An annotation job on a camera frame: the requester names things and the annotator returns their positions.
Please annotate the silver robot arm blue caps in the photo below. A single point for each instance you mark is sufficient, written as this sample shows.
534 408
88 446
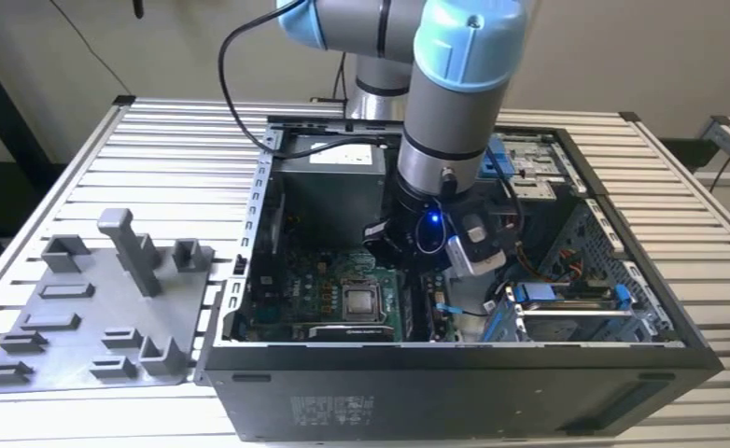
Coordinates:
452 116

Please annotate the CPU socket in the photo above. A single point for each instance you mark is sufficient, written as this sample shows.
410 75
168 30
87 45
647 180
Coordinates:
359 283

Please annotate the silver CPU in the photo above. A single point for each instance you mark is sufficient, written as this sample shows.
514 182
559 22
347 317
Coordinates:
362 304

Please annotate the blue disk carrier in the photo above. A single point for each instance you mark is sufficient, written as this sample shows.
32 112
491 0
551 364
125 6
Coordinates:
490 169

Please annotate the green motherboard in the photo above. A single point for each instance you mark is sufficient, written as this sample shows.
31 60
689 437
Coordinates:
315 280

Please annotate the grey metal disk bay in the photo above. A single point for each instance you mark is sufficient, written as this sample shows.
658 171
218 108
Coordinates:
532 189

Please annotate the hard disk in blue carrier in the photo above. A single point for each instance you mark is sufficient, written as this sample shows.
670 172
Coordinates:
532 295

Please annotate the black graphics card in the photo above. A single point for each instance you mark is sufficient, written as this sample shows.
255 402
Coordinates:
352 332

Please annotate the black rear case fan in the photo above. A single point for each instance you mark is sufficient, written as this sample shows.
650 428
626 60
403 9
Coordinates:
268 242

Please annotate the grey perforated drive cage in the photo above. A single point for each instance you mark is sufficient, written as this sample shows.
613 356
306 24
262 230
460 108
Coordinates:
595 233

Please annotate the black case latch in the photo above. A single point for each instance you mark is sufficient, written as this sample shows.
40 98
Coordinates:
239 266

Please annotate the black open PC case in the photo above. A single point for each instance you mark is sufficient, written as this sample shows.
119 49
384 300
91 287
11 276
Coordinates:
402 401

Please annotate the black table corner cap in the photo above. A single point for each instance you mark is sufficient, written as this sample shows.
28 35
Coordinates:
124 99
722 119
630 116

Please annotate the black box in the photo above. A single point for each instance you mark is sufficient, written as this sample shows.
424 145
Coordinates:
689 154

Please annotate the grey plastic parts rack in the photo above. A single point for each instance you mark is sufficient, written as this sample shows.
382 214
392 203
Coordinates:
91 326

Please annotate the small black hanging object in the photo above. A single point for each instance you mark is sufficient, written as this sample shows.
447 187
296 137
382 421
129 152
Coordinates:
137 9

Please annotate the black slanted frame bar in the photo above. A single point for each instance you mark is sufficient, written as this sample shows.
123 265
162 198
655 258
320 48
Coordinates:
8 107

